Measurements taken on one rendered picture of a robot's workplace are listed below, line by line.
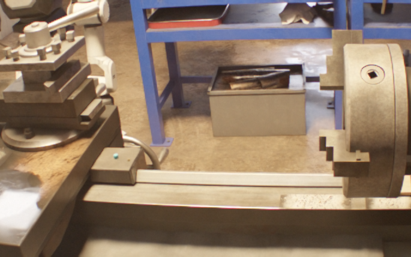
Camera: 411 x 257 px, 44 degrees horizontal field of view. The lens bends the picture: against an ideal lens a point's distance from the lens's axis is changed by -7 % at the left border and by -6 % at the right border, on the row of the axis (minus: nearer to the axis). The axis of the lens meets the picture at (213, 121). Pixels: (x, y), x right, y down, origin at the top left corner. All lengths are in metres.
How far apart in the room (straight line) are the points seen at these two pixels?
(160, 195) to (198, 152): 1.78
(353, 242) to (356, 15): 1.62
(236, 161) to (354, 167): 2.10
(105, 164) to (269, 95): 1.78
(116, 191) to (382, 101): 0.68
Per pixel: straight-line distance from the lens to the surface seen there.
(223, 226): 1.22
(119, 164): 1.26
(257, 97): 2.95
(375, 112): 0.77
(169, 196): 1.19
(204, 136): 3.11
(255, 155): 2.89
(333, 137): 0.82
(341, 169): 0.77
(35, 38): 1.26
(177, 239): 1.24
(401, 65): 0.81
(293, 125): 3.02
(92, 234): 1.31
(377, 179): 0.81
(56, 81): 1.21
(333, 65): 0.89
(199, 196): 1.18
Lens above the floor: 1.52
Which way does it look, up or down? 28 degrees down
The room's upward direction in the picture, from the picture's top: 6 degrees counter-clockwise
